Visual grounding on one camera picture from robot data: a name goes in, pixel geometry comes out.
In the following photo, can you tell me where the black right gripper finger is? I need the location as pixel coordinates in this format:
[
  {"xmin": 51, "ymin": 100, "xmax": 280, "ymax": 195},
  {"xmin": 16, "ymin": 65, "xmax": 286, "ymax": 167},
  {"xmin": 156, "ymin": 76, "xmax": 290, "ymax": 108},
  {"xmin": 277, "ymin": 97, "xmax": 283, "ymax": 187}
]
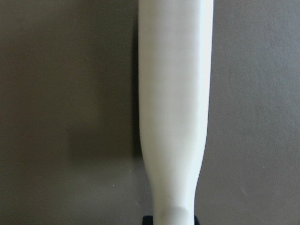
[{"xmin": 142, "ymin": 214, "xmax": 201, "ymax": 225}]

